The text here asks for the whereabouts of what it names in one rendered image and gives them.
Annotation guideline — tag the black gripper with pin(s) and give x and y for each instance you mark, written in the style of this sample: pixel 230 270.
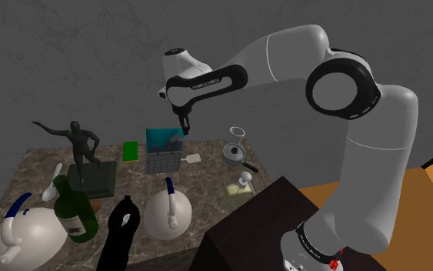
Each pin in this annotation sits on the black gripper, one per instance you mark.
pixel 181 110

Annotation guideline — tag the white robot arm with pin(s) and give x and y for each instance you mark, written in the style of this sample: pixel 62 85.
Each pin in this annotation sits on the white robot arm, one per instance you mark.
pixel 373 157

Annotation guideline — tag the mountain picture desk calendar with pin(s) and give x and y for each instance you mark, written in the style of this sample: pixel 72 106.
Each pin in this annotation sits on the mountain picture desk calendar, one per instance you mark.
pixel 163 150

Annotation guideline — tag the white spatula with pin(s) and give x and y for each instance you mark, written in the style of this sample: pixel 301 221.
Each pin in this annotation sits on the white spatula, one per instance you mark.
pixel 193 158

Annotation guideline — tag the green book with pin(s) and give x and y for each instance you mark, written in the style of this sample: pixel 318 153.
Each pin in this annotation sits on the green book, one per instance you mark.
pixel 130 151

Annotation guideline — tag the yellowish bottle with white stopper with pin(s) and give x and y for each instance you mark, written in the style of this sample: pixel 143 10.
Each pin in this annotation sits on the yellowish bottle with white stopper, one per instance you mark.
pixel 235 193

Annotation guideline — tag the dark figure statue on base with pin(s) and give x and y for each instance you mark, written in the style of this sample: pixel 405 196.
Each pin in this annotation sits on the dark figure statue on base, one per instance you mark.
pixel 81 146

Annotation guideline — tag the brown round object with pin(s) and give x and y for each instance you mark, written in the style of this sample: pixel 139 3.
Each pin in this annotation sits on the brown round object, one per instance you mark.
pixel 96 205

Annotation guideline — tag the black bottle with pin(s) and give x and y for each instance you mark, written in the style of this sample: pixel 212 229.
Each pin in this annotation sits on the black bottle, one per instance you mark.
pixel 120 236

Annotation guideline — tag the dark robot stand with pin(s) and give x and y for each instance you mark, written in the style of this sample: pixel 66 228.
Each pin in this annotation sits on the dark robot stand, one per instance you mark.
pixel 261 229

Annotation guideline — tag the green wine bottle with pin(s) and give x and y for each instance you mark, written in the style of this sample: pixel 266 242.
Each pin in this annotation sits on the green wine bottle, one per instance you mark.
pixel 74 214

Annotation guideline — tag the white spoon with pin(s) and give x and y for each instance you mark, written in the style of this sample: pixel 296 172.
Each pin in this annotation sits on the white spoon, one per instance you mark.
pixel 50 192

